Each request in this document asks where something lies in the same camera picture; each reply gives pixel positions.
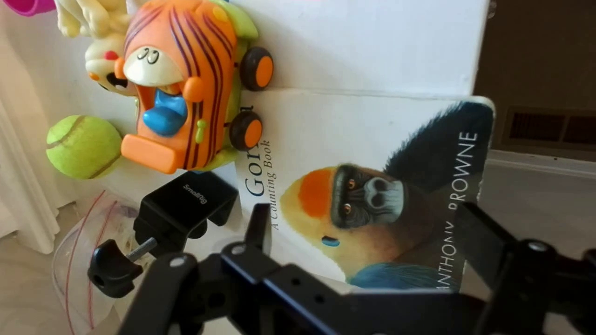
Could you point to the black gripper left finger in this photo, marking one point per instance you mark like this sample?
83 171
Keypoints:
247 299

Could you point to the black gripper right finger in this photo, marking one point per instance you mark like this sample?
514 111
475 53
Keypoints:
540 291

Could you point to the gorilla children's board book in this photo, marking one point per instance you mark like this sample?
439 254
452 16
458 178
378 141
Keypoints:
372 156

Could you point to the black table clamp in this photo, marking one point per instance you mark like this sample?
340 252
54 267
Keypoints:
182 202

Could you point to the orange tiger toy car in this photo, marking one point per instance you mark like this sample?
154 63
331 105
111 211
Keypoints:
186 81

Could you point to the green tennis ball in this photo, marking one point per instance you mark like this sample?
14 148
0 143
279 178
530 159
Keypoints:
80 146

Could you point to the cream toy animal figure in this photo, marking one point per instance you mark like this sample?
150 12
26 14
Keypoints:
93 25

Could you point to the wall vent grille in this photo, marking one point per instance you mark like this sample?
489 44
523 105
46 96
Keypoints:
549 128

